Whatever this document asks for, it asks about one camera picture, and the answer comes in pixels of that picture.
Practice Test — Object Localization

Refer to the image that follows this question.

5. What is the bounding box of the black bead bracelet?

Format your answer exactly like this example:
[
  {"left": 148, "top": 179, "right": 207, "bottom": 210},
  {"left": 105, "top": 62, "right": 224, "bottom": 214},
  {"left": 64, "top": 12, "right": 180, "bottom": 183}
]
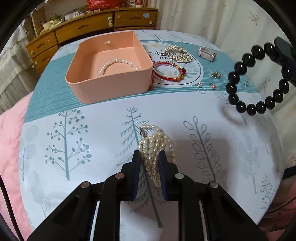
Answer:
[{"left": 225, "top": 42, "right": 293, "bottom": 117}]

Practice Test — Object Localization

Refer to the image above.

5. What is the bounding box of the green gold flower brooch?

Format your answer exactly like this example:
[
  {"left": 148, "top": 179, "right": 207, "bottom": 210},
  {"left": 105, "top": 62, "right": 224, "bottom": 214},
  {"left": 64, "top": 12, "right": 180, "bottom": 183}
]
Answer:
[{"left": 211, "top": 71, "right": 222, "bottom": 79}]

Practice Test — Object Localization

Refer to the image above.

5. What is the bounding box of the pink smart watch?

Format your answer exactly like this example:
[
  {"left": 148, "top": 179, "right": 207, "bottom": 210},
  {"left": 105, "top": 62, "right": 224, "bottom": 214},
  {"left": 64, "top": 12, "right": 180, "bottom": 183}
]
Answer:
[{"left": 198, "top": 47, "right": 217, "bottom": 62}]

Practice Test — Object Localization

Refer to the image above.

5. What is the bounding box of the silver ring pink stone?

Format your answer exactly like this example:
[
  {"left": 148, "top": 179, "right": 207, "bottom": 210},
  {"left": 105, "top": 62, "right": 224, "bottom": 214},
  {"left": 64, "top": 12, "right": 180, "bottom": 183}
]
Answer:
[{"left": 197, "top": 82, "right": 206, "bottom": 94}]

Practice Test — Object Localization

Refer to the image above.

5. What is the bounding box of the red cord bracelet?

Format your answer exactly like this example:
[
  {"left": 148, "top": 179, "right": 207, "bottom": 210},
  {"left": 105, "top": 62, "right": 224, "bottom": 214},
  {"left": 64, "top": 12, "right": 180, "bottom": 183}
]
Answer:
[{"left": 149, "top": 60, "right": 187, "bottom": 90}]

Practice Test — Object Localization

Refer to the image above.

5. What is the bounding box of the multi-strand pearl bracelet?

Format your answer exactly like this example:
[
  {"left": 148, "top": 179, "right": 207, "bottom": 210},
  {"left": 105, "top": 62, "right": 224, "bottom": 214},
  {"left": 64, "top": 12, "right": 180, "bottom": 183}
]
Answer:
[{"left": 137, "top": 124, "right": 176, "bottom": 188}]

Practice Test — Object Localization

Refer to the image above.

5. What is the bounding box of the single-strand pearl bracelet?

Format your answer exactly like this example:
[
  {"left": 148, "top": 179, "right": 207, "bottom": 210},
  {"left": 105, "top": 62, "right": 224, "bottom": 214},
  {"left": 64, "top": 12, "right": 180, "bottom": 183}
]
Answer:
[{"left": 99, "top": 59, "right": 139, "bottom": 78}]

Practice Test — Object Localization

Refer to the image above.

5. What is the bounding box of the pink plastic tray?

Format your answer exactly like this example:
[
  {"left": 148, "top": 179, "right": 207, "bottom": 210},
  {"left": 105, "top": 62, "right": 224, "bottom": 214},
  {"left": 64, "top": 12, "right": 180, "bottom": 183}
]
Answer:
[{"left": 65, "top": 31, "right": 153, "bottom": 104}]

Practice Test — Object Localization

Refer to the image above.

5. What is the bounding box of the small blue flower earring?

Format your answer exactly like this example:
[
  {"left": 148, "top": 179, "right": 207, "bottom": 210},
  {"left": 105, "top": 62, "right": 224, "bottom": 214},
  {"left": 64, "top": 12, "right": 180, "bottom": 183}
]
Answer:
[{"left": 244, "top": 79, "right": 250, "bottom": 86}]

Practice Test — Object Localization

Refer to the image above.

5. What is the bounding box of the white floral curtain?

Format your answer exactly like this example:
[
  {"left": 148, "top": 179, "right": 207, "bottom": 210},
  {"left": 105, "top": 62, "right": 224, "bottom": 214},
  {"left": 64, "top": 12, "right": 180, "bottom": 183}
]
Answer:
[{"left": 145, "top": 1, "right": 295, "bottom": 113}]

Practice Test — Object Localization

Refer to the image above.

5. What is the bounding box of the pink quilt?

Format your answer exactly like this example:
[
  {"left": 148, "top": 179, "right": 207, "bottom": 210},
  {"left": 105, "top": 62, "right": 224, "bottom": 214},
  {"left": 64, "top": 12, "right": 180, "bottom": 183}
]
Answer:
[{"left": 0, "top": 93, "right": 33, "bottom": 239}]

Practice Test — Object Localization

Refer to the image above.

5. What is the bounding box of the white lace bed cover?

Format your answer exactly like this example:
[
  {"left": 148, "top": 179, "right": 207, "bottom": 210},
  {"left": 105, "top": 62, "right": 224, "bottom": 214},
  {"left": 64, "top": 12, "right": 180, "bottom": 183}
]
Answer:
[{"left": 0, "top": 21, "right": 40, "bottom": 113}]

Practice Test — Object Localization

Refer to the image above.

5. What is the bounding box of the wooden desk with drawers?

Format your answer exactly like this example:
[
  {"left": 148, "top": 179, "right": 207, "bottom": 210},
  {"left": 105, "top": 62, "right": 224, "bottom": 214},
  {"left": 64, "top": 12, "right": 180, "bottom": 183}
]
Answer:
[{"left": 26, "top": 7, "right": 158, "bottom": 74}]

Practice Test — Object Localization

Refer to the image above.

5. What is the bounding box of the white mug on desk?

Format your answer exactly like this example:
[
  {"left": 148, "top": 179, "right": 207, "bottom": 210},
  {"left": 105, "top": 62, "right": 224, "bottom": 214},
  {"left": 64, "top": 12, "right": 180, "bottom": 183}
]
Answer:
[{"left": 43, "top": 21, "right": 54, "bottom": 31}]

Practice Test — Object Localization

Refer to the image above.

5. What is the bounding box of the red plastic bag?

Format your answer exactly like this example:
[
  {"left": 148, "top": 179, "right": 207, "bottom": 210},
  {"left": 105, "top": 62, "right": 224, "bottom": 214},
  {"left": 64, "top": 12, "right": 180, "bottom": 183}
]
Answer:
[{"left": 87, "top": 0, "right": 125, "bottom": 11}]

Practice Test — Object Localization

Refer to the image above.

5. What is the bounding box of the gold crystal leaf bracelet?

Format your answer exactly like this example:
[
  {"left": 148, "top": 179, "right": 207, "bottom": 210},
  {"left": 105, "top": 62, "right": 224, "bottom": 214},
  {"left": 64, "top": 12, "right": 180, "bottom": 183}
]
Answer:
[{"left": 164, "top": 45, "right": 194, "bottom": 63}]

